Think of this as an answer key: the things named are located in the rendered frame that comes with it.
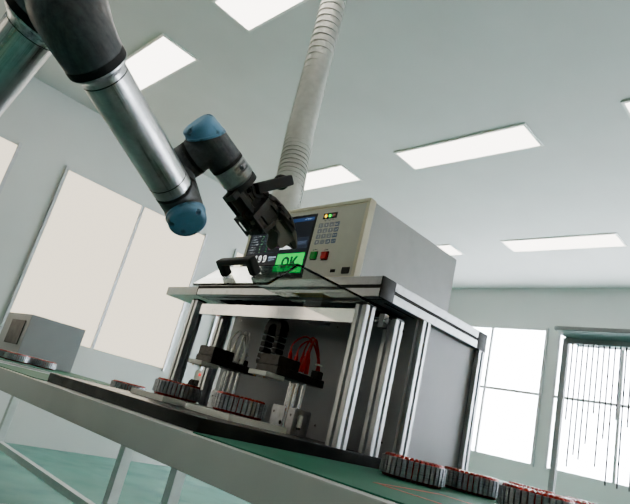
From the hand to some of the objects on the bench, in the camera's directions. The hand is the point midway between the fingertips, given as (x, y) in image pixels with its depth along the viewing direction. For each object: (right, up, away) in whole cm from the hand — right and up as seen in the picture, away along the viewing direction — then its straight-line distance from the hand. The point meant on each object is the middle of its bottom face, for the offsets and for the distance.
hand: (293, 242), depth 130 cm
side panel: (+30, -52, -8) cm, 61 cm away
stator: (+21, -41, -36) cm, 59 cm away
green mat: (+40, -44, -42) cm, 73 cm away
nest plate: (-11, -36, -18) cm, 42 cm away
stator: (-28, -36, -1) cm, 46 cm away
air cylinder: (-1, -42, -9) cm, 43 cm away
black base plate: (-19, -40, -10) cm, 45 cm away
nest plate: (-28, -38, -1) cm, 47 cm away
